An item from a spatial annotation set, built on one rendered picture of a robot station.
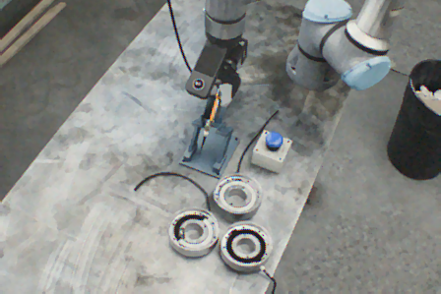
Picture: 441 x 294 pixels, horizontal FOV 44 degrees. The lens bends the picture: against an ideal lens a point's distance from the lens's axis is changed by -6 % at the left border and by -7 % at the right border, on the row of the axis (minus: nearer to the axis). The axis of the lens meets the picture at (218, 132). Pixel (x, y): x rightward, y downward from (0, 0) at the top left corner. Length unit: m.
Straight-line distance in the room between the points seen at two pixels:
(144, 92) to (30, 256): 0.52
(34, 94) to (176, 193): 1.47
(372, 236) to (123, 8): 1.71
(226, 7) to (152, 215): 0.49
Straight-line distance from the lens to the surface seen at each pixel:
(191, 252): 1.15
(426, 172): 2.45
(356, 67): 1.32
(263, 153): 1.29
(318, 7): 1.41
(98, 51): 2.78
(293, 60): 1.52
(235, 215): 1.21
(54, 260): 1.20
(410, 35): 3.19
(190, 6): 1.73
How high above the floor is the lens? 1.85
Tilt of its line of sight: 50 degrees down
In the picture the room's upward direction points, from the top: 6 degrees clockwise
